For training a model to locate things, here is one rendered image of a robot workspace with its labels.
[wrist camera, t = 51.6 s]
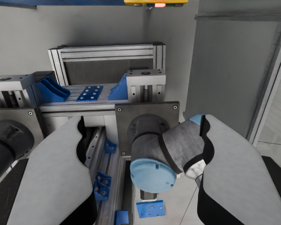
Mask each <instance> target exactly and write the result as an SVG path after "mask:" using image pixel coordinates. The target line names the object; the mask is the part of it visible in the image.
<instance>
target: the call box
mask: <svg viewBox="0 0 281 225"><path fill-rule="evenodd" d="M124 2H125V4H126V5H134V4H142V5H146V4H185V3H187V2H188V0H124Z"/></svg>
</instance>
